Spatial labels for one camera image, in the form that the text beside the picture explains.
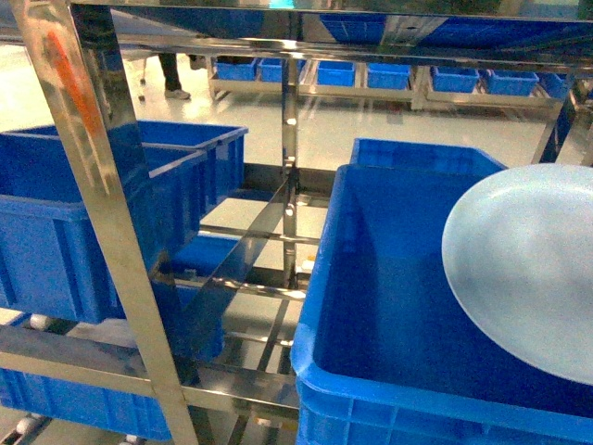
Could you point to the blue bin layer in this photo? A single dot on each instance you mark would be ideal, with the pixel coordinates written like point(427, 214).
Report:
point(51, 262)
point(110, 409)
point(221, 146)

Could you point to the blue bin lower layer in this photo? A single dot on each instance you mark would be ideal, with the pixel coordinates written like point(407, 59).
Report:
point(110, 409)

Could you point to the stainless steel shelf rack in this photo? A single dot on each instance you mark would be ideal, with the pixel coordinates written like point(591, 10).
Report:
point(114, 217)

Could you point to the light blue round plate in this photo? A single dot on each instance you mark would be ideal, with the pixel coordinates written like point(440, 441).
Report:
point(517, 252)

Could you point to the large blue bin right shelf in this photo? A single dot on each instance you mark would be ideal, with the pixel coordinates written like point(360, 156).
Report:
point(383, 352)

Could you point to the background rack with blue bins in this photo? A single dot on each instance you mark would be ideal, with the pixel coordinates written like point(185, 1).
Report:
point(419, 87)

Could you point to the seated person legs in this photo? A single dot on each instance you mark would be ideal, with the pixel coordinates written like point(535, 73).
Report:
point(169, 67)

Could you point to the blue bin rear right shelf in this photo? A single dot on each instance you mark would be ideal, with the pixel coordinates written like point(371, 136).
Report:
point(425, 157)

